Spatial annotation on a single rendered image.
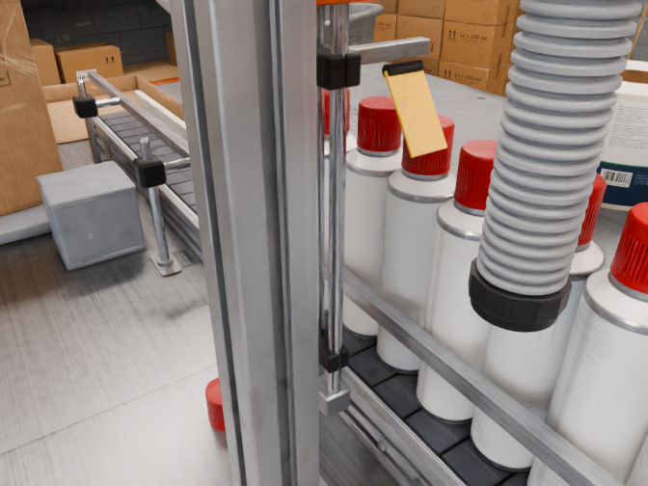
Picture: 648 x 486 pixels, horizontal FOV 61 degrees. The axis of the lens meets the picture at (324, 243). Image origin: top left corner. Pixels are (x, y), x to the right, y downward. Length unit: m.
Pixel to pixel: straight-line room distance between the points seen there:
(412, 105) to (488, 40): 3.37
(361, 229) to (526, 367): 0.16
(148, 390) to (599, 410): 0.38
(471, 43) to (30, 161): 3.21
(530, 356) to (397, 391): 0.14
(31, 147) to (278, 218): 0.62
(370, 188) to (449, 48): 3.46
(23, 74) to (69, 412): 0.46
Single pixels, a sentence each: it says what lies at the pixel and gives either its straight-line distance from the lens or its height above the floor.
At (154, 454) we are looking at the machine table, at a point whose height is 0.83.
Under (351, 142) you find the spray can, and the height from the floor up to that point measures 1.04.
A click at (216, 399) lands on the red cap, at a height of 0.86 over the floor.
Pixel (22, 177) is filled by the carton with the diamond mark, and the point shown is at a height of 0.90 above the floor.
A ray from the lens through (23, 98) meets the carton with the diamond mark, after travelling 0.84.
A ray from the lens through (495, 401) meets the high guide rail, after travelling 0.34.
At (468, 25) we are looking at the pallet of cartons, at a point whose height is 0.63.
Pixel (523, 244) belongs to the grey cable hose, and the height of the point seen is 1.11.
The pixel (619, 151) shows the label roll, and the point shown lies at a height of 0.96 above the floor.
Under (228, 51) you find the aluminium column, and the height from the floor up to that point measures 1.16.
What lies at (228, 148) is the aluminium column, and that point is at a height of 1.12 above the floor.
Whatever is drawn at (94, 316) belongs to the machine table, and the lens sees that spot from 0.65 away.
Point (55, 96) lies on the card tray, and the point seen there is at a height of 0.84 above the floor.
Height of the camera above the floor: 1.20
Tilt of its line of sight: 31 degrees down
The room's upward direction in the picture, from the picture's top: straight up
